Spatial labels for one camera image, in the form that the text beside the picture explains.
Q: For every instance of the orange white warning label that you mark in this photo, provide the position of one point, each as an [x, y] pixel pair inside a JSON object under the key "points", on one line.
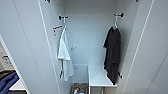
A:
{"points": [[57, 29]]}

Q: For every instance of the basket with toys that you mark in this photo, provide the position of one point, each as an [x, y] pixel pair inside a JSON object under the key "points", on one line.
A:
{"points": [[79, 89]]}

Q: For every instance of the white wardrobe door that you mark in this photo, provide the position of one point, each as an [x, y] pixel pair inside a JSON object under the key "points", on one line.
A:
{"points": [[23, 43], [150, 56]]}

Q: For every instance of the white t-shirt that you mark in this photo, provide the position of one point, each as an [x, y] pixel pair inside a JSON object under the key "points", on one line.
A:
{"points": [[66, 53]]}

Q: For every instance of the small black low hook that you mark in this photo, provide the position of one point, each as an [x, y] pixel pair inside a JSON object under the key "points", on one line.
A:
{"points": [[61, 74], [120, 75]]}

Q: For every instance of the white flat board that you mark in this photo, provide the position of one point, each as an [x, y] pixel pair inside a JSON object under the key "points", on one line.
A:
{"points": [[18, 85]]}

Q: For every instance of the white hanger with black shirt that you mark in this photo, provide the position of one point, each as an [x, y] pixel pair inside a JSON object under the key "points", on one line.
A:
{"points": [[116, 22]]}

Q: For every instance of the white wardrobe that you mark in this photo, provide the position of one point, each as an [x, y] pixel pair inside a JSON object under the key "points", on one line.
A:
{"points": [[90, 43]]}

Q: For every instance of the black t-shirt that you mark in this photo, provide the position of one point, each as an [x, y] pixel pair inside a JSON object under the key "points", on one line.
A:
{"points": [[112, 55]]}

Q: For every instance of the blue bag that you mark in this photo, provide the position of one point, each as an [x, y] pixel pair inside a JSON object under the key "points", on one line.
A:
{"points": [[7, 81]]}

